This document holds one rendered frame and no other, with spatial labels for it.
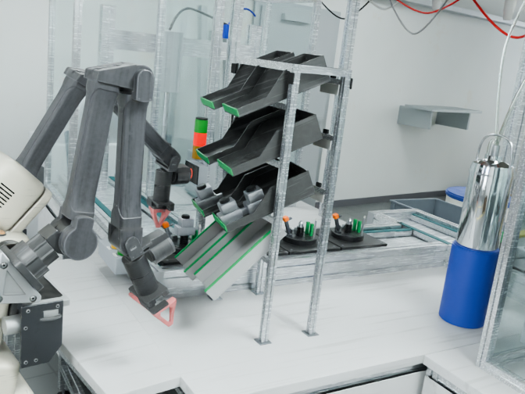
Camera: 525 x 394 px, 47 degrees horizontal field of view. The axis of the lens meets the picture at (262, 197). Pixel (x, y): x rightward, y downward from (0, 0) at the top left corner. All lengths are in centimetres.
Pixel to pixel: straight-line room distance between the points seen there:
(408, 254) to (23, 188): 165
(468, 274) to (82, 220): 128
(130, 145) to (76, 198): 17
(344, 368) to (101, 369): 65
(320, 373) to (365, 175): 586
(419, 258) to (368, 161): 484
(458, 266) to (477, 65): 692
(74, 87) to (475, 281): 138
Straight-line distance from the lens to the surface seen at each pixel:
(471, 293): 214
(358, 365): 179
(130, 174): 141
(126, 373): 163
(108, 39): 306
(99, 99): 135
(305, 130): 169
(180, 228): 214
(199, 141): 230
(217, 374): 164
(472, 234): 209
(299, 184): 171
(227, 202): 171
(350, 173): 725
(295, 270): 226
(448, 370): 188
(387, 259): 253
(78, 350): 173
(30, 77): 504
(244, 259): 172
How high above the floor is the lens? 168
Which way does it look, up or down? 13 degrees down
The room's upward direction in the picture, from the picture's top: 6 degrees clockwise
